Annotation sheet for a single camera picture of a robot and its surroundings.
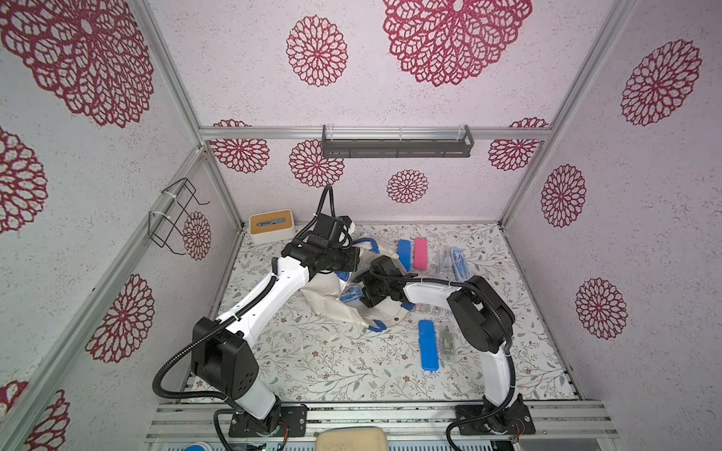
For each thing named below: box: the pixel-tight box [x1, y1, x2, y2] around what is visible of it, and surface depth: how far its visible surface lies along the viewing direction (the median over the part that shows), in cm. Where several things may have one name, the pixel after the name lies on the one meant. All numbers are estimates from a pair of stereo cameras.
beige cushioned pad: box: [315, 426, 389, 451], surface depth 70 cm
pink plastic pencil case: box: [413, 237, 428, 271], surface depth 112 cm
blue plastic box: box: [397, 239, 411, 273], surface depth 115 cm
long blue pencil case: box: [418, 319, 440, 372], surface depth 87 cm
